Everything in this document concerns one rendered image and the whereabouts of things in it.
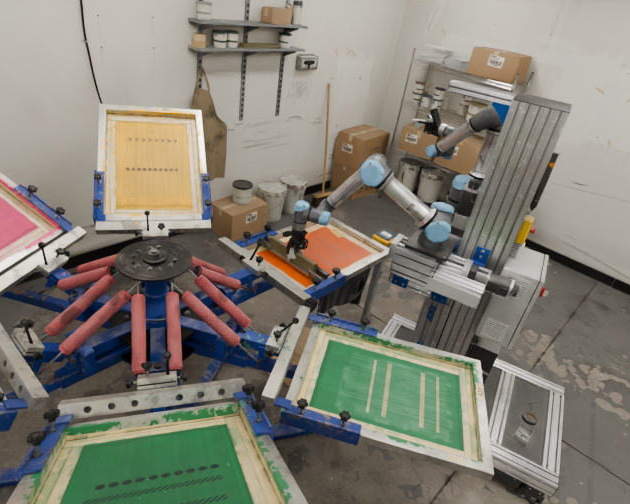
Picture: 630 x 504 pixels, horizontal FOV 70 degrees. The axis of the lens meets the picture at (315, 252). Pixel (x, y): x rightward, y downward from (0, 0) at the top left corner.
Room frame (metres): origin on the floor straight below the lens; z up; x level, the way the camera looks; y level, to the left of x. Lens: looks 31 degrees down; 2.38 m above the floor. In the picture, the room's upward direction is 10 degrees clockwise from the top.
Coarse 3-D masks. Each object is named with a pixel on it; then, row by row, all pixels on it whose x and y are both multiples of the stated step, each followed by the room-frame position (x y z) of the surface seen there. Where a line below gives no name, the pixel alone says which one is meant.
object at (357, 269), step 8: (312, 224) 2.67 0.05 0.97; (336, 224) 2.70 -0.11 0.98; (344, 224) 2.70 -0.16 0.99; (280, 232) 2.45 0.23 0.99; (352, 232) 2.62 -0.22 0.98; (360, 240) 2.57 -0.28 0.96; (368, 240) 2.54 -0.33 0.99; (248, 248) 2.24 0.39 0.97; (376, 248) 2.49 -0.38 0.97; (384, 248) 2.47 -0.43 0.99; (376, 256) 2.36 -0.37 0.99; (384, 256) 2.38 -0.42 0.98; (360, 264) 2.24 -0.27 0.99; (368, 264) 2.25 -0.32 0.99; (344, 272) 2.12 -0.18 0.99; (352, 272) 2.14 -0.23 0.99; (360, 272) 2.20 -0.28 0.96; (288, 280) 1.96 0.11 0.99
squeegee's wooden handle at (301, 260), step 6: (270, 240) 2.25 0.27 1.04; (276, 240) 2.23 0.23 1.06; (276, 246) 2.22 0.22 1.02; (282, 246) 2.19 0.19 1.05; (282, 252) 2.19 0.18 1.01; (294, 252) 2.13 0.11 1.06; (300, 258) 2.10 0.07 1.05; (306, 258) 2.09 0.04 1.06; (300, 264) 2.10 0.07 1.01; (306, 264) 2.07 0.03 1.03; (312, 264) 2.05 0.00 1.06; (306, 270) 2.07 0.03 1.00; (312, 270) 2.04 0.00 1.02
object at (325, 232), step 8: (312, 232) 2.58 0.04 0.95; (320, 232) 2.60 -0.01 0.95; (328, 232) 2.62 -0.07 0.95; (336, 240) 2.53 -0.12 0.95; (344, 240) 2.55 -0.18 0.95; (264, 256) 2.20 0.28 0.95; (272, 256) 2.22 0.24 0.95; (272, 264) 2.13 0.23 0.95; (280, 264) 2.15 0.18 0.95; (288, 264) 2.16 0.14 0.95
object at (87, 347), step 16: (224, 288) 1.72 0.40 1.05; (96, 304) 1.51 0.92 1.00; (128, 304) 1.53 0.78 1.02; (208, 304) 1.68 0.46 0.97; (192, 320) 1.49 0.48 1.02; (96, 336) 1.31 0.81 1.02; (112, 336) 1.32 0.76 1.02; (160, 336) 1.37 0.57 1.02; (192, 336) 1.45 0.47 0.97; (208, 336) 1.44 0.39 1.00; (80, 352) 1.19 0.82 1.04; (96, 352) 1.26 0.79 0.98; (160, 352) 1.28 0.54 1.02; (224, 352) 1.37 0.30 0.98; (80, 368) 1.20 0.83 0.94; (96, 368) 1.21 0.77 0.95; (160, 368) 1.18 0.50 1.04
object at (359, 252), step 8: (344, 248) 2.45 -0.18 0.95; (352, 248) 2.46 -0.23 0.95; (360, 248) 2.48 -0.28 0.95; (352, 256) 2.37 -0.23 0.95; (360, 256) 2.38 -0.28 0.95; (320, 264) 2.22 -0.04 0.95; (336, 264) 2.25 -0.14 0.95; (344, 264) 2.26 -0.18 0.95; (288, 272) 2.08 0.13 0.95; (296, 272) 2.09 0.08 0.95; (328, 272) 2.15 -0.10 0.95; (296, 280) 2.02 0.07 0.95; (304, 280) 2.03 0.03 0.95
